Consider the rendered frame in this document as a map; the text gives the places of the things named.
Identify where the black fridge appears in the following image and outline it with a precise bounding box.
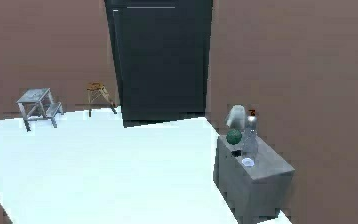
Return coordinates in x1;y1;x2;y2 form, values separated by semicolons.
103;0;214;128

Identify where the pale grey rounded object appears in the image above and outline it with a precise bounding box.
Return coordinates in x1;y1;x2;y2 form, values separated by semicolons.
225;104;248;130

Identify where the green ball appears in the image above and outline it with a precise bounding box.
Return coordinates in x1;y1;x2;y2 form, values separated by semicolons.
226;128;243;146

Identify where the brown wooden stool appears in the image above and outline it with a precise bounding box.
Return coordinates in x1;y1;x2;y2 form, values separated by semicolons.
86;82;118;118

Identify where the small white dish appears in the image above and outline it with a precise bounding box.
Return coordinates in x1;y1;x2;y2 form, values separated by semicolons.
241;157;256;168

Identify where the grey cabinet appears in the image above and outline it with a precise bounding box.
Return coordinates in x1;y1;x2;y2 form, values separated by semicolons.
213;133;296;224

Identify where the grey step stool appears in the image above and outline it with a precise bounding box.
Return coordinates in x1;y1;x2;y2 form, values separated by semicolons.
16;87;65;132

